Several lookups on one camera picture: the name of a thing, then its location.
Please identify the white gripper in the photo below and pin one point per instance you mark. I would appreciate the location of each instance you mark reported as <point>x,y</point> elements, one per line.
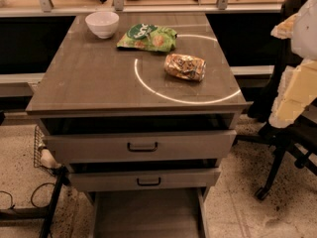
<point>306,34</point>

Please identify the crushed orange soda can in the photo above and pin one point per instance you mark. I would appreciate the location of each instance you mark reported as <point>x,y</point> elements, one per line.
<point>185,67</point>

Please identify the black office chair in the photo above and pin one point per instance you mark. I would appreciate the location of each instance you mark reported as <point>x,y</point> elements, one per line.
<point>297,139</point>

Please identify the upper grey drawer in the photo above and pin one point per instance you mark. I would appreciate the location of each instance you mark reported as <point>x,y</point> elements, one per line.
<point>112,148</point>

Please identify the green chip bag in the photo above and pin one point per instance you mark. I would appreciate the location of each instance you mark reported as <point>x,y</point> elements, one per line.
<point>147,37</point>

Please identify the lower grey drawer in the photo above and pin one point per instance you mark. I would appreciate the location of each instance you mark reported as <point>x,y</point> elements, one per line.
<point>128,180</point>

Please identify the grey drawer cabinet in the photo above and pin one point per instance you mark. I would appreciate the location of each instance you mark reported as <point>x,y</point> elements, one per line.
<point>92,87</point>

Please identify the white ceramic bowl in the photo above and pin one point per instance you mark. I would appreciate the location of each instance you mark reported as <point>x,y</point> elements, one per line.
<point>102,24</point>

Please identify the bottom open grey drawer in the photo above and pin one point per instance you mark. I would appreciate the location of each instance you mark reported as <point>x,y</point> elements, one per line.
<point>158,213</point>

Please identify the black table leg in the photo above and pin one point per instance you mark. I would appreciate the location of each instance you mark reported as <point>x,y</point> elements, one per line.
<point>46,213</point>

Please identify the black upper drawer handle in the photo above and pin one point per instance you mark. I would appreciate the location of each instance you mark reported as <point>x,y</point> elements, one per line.
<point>143,148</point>

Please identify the black drawer handle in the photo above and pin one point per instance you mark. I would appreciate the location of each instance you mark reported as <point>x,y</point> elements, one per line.
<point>143,148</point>
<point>148,182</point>

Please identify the black lower drawer handle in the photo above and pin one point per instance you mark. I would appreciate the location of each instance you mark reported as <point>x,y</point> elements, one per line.
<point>148,182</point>

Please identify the wire mesh basket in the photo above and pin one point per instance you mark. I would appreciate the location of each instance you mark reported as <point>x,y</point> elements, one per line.
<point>42,157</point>

